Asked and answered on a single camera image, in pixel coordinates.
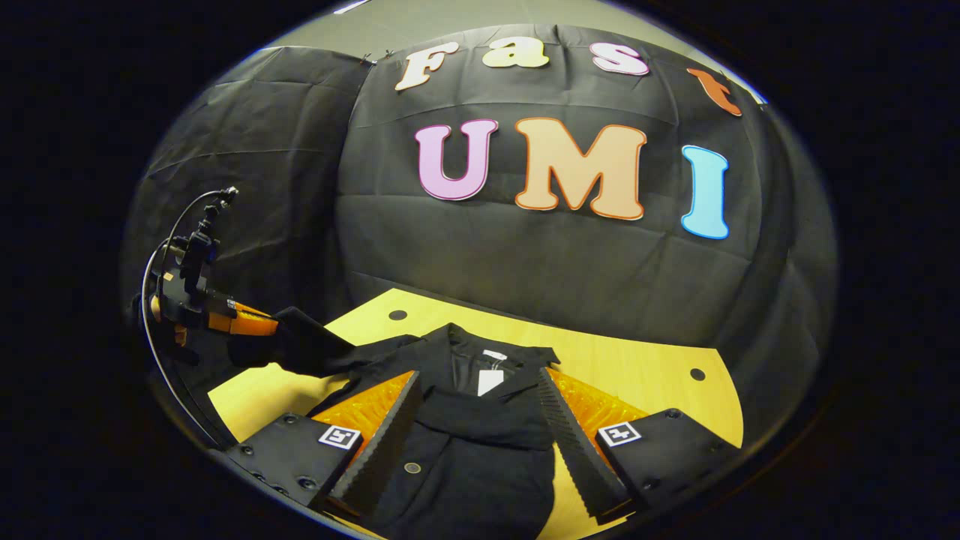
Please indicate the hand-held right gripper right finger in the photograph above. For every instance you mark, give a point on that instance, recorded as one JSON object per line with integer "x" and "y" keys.
{"x": 577, "y": 450}

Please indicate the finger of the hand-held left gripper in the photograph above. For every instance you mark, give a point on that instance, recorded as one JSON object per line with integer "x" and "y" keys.
{"x": 244, "y": 324}

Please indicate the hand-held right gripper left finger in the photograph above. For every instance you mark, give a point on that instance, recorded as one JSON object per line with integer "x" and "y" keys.
{"x": 382, "y": 450}

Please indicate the black collared shirt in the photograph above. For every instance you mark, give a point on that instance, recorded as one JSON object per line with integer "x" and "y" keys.
{"x": 480, "y": 480}

